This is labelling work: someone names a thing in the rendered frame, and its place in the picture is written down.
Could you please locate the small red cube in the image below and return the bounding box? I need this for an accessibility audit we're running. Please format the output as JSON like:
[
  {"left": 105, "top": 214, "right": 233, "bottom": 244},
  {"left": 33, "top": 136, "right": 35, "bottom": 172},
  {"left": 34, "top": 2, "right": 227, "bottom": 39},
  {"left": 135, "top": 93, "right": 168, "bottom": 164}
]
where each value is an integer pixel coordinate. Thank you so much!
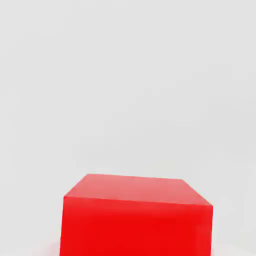
[{"left": 59, "top": 173, "right": 214, "bottom": 256}]

